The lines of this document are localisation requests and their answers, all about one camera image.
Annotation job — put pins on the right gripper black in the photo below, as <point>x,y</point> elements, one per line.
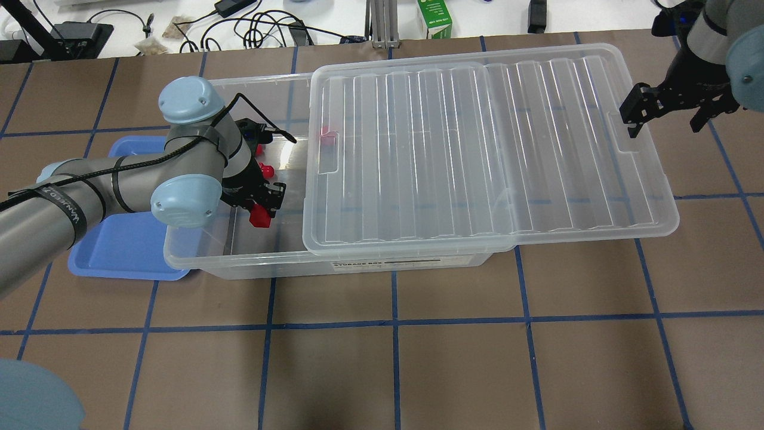
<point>685,76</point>

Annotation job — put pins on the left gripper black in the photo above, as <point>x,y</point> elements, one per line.
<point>245,182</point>

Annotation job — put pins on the clear plastic box lid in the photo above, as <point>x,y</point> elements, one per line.
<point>477,153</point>

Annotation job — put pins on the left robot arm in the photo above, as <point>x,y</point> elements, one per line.
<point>208,158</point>

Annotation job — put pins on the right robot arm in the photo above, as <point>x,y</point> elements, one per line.
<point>722,32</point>

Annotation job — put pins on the clear plastic storage box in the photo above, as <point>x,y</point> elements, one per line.
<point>232,249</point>

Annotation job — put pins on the blue plastic tray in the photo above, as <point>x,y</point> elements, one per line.
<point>127,246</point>

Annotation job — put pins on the snack bag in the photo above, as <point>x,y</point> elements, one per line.
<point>177,28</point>
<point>151,46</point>

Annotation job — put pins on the black power adapter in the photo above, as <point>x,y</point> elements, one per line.
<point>227,8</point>

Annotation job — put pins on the green white carton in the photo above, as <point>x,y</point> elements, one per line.
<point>435,19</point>

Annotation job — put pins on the aluminium frame post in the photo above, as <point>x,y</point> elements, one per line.
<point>381,27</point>

